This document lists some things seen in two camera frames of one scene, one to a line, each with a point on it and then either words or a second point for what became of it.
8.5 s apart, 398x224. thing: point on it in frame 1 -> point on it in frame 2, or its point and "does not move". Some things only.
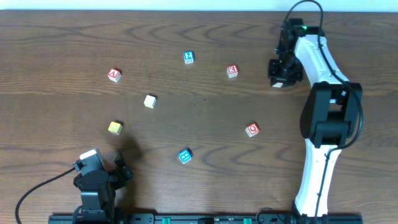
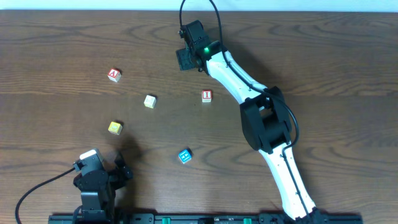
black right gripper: (285, 73) -> (182, 59)
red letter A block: (114, 74) does not move
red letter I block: (277, 84) -> (206, 96)
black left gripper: (117, 170) does not move
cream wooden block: (150, 101) does not move
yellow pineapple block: (115, 128) does not move
